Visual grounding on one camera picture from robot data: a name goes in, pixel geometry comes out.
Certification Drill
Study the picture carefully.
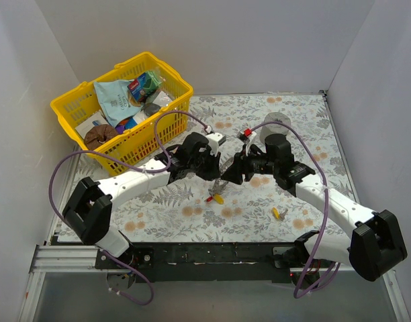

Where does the yellow key tag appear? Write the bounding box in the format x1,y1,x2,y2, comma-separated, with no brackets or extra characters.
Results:
214,194,224,205

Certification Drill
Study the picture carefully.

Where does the light blue chips bag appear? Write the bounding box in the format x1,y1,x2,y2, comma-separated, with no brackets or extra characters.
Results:
93,80,142,127

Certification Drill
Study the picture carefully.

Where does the aluminium frame rail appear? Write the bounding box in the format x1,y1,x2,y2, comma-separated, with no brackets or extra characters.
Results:
30,244,394,273

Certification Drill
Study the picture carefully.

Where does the white card box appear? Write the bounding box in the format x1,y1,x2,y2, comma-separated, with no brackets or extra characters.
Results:
75,111,108,139

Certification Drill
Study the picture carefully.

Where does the yellow headed loose key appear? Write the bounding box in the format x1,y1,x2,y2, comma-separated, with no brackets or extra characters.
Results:
271,207,288,221

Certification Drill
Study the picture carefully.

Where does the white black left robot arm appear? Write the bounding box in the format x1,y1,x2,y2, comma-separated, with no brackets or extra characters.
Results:
62,132,226,268

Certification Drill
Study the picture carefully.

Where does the yellow plastic basket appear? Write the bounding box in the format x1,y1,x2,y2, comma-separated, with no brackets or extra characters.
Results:
50,52,193,176

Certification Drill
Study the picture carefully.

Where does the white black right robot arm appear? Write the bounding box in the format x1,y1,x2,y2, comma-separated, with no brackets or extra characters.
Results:
221,129,408,282

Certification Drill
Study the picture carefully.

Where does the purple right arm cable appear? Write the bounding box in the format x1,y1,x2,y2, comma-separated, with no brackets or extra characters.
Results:
247,121,341,299

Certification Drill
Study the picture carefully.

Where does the blue green sponge pack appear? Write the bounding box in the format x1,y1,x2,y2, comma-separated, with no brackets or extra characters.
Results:
128,71,161,102

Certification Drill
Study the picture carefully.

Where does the floral table mat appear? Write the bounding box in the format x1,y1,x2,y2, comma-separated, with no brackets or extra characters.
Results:
111,94,357,242

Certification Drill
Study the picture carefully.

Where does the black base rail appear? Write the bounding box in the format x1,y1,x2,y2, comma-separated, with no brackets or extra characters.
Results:
94,241,340,284

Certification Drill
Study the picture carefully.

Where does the grey tape roll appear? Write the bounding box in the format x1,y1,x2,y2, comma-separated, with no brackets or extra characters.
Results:
259,112,291,144

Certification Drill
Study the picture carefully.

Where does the brown round pastry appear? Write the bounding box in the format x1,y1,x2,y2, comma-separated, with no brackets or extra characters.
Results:
84,124,119,150

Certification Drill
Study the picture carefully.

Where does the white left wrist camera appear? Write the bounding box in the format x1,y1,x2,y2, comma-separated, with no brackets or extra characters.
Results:
205,133,226,156

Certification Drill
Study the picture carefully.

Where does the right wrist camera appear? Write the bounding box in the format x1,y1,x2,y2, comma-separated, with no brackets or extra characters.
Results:
237,128,257,149

